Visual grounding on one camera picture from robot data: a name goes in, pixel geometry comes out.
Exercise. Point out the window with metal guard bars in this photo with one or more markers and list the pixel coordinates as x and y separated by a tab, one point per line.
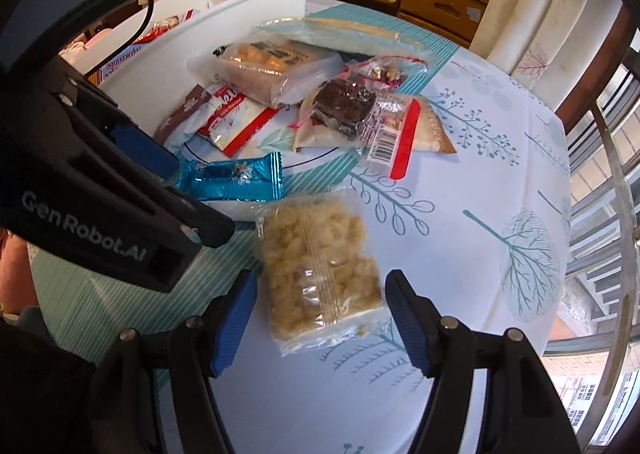
615	184

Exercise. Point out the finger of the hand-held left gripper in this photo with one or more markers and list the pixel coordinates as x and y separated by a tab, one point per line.
200	226
145	148

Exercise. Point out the clear biscuit packet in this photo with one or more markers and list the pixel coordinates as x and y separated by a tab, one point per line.
265	63

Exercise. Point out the long sandwich bread packet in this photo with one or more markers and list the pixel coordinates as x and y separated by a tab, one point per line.
350	36

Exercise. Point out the puffed snack packet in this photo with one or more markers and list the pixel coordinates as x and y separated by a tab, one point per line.
320	274

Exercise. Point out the brownie packet with red edge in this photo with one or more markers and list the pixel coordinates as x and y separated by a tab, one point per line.
350	106

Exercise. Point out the blue foil snack packet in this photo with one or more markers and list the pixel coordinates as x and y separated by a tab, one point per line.
250	178

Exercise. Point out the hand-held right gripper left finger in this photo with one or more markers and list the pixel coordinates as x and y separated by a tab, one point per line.
232	324

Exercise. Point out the person's left hand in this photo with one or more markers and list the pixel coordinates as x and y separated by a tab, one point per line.
12	279

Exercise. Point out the white curtain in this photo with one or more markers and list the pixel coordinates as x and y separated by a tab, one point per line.
550	8

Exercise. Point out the red white cookie packet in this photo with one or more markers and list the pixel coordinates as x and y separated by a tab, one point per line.
235	126

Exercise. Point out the white plastic storage box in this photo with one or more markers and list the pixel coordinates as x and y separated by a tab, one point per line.
165	73

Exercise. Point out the small nut packet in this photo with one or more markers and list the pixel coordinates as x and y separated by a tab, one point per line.
382	69

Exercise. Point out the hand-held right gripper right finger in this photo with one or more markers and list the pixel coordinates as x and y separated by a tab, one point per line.
407	324

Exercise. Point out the blue white snack packet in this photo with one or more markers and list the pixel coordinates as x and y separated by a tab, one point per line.
120	64

